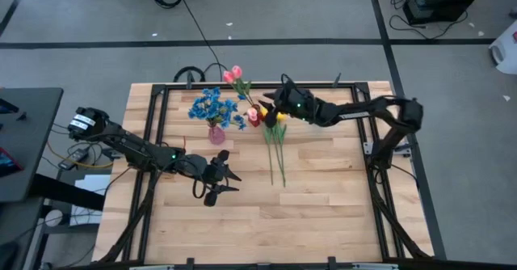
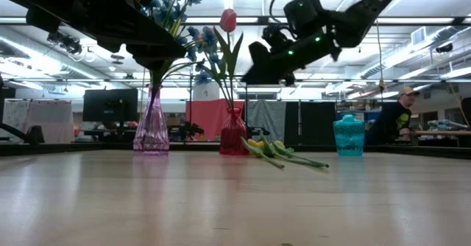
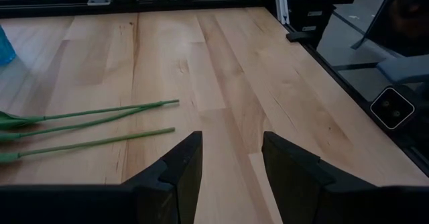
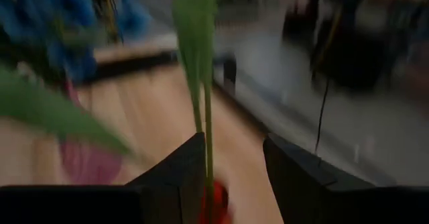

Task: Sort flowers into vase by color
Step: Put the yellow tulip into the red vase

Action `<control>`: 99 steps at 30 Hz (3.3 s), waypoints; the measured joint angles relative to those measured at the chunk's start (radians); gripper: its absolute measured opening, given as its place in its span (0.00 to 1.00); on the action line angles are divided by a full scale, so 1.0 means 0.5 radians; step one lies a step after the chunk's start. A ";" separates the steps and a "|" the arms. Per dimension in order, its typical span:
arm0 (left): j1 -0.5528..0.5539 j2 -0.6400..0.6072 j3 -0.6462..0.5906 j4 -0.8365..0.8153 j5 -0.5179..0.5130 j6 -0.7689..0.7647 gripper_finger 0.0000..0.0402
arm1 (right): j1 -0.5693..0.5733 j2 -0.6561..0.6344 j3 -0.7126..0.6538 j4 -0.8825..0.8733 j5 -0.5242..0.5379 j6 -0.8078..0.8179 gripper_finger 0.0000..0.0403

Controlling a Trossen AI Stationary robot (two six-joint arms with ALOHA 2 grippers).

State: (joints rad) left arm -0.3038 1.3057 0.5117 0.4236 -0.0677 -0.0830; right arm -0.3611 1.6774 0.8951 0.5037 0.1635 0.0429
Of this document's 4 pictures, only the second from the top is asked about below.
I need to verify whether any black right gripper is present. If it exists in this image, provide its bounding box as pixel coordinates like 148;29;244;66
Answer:
241;12;345;88

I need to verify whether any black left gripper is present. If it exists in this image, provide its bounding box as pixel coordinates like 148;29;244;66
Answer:
25;0;188;71

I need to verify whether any blue artificial flower bunch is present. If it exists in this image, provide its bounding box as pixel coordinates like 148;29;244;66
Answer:
141;0;222;89

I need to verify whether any pink artificial tulip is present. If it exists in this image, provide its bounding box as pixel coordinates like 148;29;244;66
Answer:
212;8;244;110

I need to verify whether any red glass vase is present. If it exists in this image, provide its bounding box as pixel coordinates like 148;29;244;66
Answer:
219;107;249;156

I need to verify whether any purple glass vase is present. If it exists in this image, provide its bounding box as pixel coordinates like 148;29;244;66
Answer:
132;85;170;156

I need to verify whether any teal glass vase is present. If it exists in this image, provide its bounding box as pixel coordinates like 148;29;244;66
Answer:
333;113;366;157

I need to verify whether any gray hanging cloth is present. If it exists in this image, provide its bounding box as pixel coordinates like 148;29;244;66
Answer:
247;100;287;141

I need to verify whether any overhead light bar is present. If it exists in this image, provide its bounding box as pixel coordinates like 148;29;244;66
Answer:
183;16;471;27

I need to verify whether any black partition panel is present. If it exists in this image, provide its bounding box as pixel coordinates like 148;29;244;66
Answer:
285;101;336;147

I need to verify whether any black computer monitor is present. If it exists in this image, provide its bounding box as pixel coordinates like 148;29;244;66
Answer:
82;88;139;123

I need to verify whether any white cylindrical tank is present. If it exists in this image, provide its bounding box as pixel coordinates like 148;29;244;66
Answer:
193;82;221;102

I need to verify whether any red hanging cloth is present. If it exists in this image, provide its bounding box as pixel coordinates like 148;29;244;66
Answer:
185;99;246;142

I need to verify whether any dark potted plant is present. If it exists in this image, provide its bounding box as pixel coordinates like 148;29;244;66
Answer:
172;122;205;142

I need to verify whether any white board panel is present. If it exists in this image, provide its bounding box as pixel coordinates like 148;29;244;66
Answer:
2;99;74;144

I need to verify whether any person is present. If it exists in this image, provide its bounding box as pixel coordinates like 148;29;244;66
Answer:
367;86;421;146

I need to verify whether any blue gray bundle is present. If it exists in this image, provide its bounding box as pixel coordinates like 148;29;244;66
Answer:
426;119;470;131

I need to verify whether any wooden workbench top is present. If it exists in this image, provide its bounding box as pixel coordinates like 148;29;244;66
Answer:
411;130;471;137

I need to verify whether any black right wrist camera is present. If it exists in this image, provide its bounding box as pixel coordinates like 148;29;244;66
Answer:
282;0;327;30

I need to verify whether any black ceiling camera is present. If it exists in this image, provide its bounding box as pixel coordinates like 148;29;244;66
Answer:
46;31;84;56

